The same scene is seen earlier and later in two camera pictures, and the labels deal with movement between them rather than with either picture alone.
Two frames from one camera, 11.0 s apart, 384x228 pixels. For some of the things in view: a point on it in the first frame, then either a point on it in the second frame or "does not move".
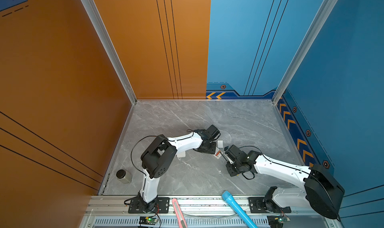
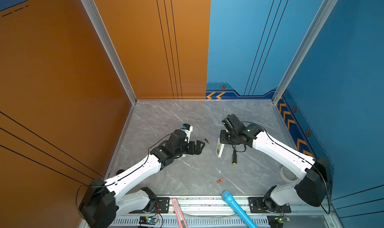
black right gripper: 230,171 → 222,133
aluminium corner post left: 93,12 does not move
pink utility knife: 180,218 does not move
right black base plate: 256,204 does not move
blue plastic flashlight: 228,198 does not move
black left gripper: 213,150 → 198,149
